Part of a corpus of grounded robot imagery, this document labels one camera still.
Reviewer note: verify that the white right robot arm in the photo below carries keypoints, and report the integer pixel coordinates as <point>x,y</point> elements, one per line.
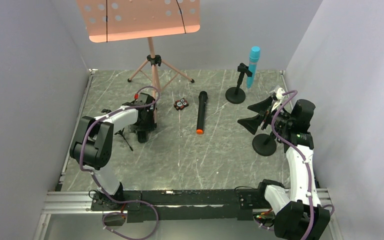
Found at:
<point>297,212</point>

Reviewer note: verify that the blue microphone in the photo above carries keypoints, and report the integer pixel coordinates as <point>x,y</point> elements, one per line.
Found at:
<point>254,56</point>

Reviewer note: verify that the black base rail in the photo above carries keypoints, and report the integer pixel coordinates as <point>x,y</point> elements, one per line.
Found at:
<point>240,203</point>

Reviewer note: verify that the black silver-grille microphone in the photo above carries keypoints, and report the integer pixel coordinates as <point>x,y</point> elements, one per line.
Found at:
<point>142,136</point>

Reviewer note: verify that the black orange-tipped microphone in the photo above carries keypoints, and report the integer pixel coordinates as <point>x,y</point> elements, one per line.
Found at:
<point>202,102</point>

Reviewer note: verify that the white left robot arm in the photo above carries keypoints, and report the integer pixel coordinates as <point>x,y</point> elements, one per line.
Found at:
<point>92,144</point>

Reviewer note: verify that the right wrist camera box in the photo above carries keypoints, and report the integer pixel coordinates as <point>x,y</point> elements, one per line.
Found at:
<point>277,93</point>

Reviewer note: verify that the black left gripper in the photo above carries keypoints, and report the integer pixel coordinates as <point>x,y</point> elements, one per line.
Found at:
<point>142,131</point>

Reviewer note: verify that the pink music stand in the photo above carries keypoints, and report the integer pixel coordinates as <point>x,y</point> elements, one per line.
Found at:
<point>119,20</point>

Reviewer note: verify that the black shock mount tripod stand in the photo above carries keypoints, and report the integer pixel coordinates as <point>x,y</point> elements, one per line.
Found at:
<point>124,137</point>

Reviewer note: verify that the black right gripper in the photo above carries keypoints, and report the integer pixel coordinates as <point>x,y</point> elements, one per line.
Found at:
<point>266,115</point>

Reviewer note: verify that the red owl number tile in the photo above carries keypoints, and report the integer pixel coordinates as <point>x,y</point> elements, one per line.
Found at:
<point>180,104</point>

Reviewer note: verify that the black round-base mic stand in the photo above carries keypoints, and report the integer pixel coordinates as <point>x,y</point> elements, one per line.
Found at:
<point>264,144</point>
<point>236,95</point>

